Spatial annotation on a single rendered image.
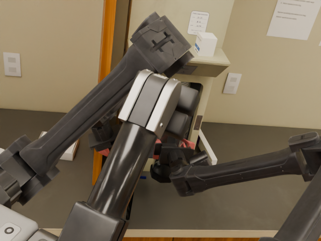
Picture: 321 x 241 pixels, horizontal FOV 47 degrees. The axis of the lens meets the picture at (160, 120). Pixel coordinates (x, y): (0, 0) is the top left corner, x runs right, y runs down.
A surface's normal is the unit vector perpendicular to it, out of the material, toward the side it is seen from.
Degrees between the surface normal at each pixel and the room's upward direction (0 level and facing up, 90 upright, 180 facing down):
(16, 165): 34
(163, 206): 0
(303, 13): 90
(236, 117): 90
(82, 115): 74
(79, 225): 44
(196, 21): 90
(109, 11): 90
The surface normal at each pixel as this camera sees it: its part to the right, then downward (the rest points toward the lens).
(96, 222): -0.16, -0.27
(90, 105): -0.16, 0.27
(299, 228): -0.42, -0.85
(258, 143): 0.15, -0.82
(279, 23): 0.11, 0.57
